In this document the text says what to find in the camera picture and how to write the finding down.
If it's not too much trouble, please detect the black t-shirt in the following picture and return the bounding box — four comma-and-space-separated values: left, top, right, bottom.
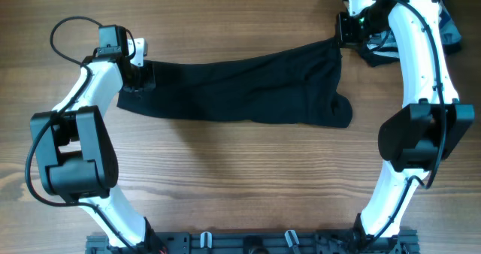
117, 38, 352, 128

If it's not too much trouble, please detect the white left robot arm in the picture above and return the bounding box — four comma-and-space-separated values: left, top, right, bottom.
25, 55, 166, 253

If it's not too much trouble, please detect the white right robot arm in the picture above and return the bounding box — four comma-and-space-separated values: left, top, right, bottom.
337, 0, 474, 249

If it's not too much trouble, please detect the black garment bottom of pile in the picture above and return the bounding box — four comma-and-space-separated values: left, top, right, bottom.
358, 42, 462, 68

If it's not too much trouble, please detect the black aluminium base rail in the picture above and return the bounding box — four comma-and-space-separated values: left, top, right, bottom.
85, 229, 421, 254

